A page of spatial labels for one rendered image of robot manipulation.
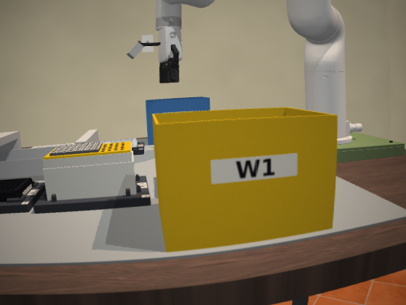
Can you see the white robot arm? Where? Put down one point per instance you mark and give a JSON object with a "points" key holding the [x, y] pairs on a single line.
{"points": [[324, 56]]}

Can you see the blue open-top bin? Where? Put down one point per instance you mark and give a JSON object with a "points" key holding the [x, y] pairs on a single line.
{"points": [[173, 105]]}

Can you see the yellow open-top bin labelled w1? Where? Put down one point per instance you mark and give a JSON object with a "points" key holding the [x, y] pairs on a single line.
{"points": [[224, 182]]}

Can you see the light grey bench mat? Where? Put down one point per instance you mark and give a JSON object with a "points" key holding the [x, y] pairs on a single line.
{"points": [[134, 234]]}

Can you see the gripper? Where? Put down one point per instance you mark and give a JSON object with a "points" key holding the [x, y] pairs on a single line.
{"points": [[169, 54]]}

